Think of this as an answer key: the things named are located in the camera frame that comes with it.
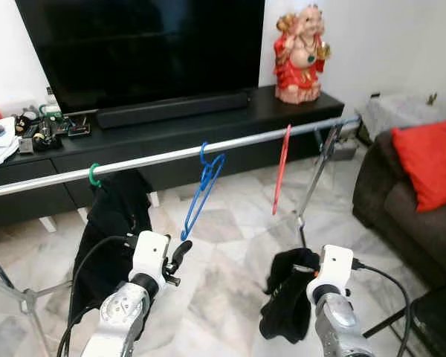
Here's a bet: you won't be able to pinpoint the grey plastic box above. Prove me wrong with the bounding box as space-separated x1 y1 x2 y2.
329 138 359 162

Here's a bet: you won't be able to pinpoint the black soundbar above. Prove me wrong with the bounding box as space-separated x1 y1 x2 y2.
95 91 251 129

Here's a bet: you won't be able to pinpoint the dark brown sofa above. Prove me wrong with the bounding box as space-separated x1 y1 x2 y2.
352 126 446 287

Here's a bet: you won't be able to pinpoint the red plastic hanger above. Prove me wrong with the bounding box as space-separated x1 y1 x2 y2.
271 124 293 216

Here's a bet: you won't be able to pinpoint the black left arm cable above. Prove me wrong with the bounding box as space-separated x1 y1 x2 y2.
57 234 138 357

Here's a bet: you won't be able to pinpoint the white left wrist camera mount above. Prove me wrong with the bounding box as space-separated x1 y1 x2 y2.
126 231 172 287

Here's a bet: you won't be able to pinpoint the red laughing Buddha statue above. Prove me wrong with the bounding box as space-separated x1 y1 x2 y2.
274 4 332 105

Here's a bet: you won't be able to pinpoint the black flat television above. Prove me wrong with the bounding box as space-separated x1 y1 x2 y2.
15 0 267 114

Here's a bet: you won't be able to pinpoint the blue plastic hanger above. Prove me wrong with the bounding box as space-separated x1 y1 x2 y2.
180 141 226 241

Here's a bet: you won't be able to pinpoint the silver metal clothes rack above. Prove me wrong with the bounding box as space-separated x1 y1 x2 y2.
0 115 361 357

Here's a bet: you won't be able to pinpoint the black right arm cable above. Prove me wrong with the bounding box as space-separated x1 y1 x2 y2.
351 259 413 357

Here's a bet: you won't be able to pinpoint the grey cloth covered side table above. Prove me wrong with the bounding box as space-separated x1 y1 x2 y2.
357 93 446 144

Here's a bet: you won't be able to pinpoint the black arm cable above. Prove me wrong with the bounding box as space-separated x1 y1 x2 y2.
351 259 413 357
57 234 138 357

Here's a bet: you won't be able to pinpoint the black electronic gadgets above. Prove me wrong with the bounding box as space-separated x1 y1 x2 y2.
15 103 94 155

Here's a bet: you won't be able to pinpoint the black television console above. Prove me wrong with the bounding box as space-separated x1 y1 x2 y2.
0 86 346 230

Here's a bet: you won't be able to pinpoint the red cushion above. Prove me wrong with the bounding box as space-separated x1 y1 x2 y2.
391 118 446 213

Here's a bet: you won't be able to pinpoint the black hanging garment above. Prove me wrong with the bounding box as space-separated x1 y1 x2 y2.
69 170 155 343

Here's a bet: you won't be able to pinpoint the green hanger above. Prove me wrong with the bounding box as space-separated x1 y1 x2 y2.
88 162 103 187

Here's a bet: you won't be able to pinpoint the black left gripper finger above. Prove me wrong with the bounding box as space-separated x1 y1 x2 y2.
171 239 194 272

